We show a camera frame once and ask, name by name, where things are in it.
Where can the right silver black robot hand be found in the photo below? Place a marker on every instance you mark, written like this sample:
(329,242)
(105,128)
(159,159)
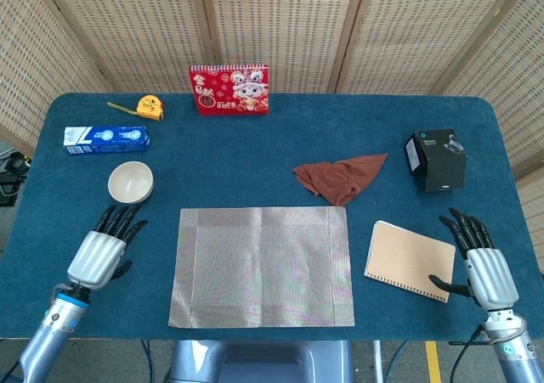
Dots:
(491,277)

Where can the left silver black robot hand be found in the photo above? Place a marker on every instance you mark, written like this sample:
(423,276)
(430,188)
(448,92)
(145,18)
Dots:
(95,260)

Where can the cream round bowl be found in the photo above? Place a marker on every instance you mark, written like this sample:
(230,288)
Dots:
(130,182)

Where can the gray woven placemat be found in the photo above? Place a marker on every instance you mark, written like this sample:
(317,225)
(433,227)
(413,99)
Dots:
(263,268)

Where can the left gray robot arm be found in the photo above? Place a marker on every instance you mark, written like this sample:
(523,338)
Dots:
(47,340)

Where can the gray blue robot base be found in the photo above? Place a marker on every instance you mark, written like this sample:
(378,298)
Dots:
(255,362)

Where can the right gray robot arm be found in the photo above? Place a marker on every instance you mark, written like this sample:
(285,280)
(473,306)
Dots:
(518,357)

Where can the woven bamboo folding screen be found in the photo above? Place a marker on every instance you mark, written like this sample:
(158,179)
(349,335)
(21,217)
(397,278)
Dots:
(280,18)

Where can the kraft spiral notebook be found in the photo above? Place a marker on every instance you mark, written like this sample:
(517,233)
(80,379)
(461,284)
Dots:
(404,255)

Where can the black floor equipment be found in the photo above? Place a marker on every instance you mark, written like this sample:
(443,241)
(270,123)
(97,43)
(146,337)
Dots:
(10,179)

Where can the blue white toothpaste box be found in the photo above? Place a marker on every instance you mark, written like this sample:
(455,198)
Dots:
(106,141)

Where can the black cardboard box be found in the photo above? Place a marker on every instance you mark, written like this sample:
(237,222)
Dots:
(442,162)

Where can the yellow tape measure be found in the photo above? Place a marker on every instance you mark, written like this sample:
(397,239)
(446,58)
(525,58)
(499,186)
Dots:
(149,107)

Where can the brown crumpled cloth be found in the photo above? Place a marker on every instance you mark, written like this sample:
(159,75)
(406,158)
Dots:
(336,179)

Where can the blue felt table cover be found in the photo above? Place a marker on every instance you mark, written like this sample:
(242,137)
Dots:
(255,166)

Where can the red desk calendar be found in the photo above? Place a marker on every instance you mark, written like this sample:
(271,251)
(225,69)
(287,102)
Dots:
(229,90)

